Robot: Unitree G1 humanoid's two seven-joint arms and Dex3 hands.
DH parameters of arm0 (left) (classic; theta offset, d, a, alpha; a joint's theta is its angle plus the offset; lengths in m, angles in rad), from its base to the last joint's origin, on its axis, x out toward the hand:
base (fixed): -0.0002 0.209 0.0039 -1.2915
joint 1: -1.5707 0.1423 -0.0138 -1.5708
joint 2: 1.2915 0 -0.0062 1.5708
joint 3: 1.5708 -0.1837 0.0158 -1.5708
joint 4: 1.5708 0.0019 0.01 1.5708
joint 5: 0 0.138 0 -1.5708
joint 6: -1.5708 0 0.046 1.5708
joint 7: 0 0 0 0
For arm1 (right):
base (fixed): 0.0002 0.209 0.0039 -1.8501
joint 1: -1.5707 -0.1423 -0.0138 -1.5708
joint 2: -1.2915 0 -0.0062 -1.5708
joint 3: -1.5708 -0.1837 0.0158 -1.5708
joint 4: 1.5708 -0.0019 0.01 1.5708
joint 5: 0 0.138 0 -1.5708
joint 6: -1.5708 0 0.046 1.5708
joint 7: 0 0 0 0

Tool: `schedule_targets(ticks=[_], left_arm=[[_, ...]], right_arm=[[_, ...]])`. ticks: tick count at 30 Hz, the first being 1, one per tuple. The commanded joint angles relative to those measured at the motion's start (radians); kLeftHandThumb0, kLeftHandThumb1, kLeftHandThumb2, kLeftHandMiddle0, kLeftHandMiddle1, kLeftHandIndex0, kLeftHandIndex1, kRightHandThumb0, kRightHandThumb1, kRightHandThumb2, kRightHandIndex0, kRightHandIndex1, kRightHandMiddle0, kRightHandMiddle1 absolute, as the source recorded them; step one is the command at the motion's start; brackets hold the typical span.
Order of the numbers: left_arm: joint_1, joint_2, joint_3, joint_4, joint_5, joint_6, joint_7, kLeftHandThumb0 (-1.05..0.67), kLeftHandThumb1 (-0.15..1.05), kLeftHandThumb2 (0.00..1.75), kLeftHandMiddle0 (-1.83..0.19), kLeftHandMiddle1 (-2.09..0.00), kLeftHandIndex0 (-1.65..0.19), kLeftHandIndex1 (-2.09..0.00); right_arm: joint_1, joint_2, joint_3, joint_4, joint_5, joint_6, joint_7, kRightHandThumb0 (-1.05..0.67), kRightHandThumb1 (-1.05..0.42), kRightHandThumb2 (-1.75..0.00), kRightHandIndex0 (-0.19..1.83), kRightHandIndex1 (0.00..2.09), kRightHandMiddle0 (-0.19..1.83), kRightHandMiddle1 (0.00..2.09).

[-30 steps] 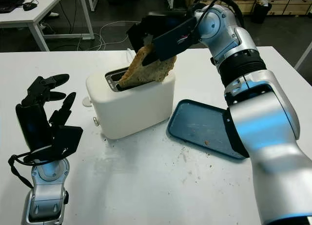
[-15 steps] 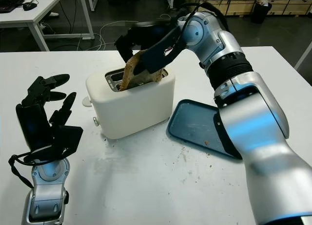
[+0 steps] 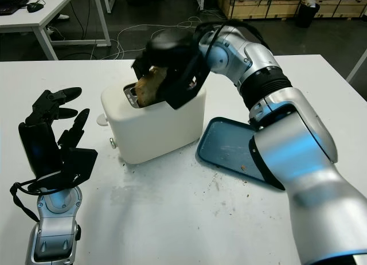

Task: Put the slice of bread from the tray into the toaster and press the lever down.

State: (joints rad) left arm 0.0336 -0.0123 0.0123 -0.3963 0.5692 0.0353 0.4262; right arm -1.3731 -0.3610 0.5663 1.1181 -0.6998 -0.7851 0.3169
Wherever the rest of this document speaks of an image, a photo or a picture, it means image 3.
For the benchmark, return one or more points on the black laptop with red screen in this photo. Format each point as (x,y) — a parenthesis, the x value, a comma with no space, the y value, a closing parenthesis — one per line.
(13,2)

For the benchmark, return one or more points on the white toaster lever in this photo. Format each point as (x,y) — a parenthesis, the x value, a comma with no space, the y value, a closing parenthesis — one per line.
(101,120)

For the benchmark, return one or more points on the white shoe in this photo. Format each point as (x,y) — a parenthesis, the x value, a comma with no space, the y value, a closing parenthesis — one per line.
(62,17)

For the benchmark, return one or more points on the black computer mouse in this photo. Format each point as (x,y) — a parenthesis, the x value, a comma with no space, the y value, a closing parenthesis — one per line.
(35,7)

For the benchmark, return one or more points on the teal plastic tray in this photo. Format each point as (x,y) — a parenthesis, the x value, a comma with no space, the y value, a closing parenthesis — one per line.
(226,147)

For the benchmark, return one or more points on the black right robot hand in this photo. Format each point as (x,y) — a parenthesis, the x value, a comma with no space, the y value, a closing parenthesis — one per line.
(172,47)

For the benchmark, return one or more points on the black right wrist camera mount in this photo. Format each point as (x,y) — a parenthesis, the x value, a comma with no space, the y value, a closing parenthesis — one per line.
(183,87)

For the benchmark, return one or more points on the wooden crates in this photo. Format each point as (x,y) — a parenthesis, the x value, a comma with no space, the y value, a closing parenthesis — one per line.
(272,4)

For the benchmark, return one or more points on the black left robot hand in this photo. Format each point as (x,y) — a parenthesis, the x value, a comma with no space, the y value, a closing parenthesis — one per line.
(40,144)

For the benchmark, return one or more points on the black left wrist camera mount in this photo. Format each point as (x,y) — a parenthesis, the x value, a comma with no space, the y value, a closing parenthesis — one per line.
(80,164)

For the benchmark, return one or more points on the cream white toaster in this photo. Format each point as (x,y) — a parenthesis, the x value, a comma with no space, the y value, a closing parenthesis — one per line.
(155,133)

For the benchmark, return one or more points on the white office desk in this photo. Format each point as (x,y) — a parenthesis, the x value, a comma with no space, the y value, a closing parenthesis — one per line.
(51,12)

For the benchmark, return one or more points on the brown bread slice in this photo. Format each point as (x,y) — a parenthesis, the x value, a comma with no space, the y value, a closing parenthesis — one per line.
(149,88)

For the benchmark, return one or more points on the silver toaster knob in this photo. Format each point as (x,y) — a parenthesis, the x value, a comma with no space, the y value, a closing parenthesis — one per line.
(113,143)

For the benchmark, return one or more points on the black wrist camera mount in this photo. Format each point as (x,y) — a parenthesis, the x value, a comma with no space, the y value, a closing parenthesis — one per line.
(183,87)
(80,164)

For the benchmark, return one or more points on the white table leg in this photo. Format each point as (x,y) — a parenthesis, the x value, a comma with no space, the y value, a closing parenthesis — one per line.
(357,65)

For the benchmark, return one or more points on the black trash bin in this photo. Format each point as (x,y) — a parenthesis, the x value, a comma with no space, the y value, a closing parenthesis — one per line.
(306,14)

